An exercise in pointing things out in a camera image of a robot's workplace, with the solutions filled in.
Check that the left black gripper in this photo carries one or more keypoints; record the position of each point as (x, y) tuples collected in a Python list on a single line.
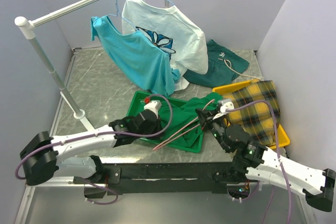
[(158, 126)]

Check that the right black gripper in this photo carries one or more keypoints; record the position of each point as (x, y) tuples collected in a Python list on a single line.
[(203, 116)]

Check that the green t shirt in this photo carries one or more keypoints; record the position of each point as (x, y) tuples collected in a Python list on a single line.
[(183, 124)]

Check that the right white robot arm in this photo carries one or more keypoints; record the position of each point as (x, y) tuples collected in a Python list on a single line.
[(255, 161)]

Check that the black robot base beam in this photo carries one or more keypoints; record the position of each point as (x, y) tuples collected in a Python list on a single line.
[(132, 178)]

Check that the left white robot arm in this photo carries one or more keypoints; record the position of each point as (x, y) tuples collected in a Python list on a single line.
[(46, 156)]

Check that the turquoise t shirt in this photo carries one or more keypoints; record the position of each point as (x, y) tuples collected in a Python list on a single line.
[(143, 63)]

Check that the white flower print t shirt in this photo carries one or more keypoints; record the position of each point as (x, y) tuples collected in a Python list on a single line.
[(172, 32)]

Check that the green plastic tray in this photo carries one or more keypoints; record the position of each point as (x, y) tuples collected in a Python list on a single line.
[(137, 105)]

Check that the yellow plastic tray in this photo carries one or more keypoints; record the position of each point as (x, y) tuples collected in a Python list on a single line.
[(283, 139)]

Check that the dark teal shorts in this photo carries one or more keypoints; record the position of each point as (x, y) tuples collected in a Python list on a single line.
[(223, 65)]

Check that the yellow plaid cloth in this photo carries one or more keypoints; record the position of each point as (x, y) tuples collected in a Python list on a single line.
[(256, 119)]

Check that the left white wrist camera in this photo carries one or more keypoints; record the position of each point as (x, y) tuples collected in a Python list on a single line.
[(152, 105)]

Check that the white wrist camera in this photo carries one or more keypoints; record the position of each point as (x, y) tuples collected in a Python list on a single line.
[(223, 106), (152, 105)]

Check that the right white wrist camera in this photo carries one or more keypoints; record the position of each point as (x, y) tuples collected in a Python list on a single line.
[(223, 106)]

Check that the blue wire hanger left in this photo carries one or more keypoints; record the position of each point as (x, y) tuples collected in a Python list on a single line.
[(118, 14)]

